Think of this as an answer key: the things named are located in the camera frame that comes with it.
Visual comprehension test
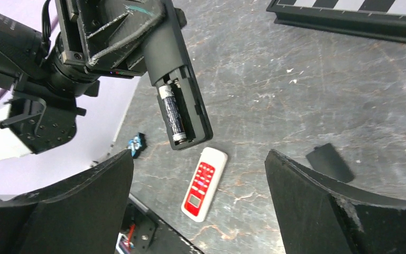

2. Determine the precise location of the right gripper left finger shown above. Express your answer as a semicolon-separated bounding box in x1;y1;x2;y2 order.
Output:
0;150;134;253

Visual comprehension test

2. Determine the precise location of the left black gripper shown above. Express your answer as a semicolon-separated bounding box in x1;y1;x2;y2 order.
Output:
54;1;165;77

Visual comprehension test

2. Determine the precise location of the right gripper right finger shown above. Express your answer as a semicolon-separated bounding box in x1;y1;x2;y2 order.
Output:
265;150;406;253

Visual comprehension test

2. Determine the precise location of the black battery cover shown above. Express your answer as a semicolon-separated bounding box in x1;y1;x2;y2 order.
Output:
306;143;355;183

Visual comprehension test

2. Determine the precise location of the dark battery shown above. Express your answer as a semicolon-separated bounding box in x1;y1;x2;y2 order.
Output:
158;84;187;144

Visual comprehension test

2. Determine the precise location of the black remote control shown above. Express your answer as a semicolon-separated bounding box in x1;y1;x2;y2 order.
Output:
142;1;213;151

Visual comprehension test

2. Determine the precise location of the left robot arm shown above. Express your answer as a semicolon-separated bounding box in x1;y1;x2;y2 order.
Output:
0;1;166;154

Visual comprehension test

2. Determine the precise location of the white red remote control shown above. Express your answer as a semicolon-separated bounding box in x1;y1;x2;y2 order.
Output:
181;147;228;223

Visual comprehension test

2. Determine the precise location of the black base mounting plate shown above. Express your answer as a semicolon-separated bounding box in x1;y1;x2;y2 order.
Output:
115;194;204;254

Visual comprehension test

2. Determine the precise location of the blue battery pack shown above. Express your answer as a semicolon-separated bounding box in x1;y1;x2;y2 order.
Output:
127;132;147;159

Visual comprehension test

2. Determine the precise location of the black grey checkerboard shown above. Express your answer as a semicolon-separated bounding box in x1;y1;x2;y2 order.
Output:
266;0;406;43

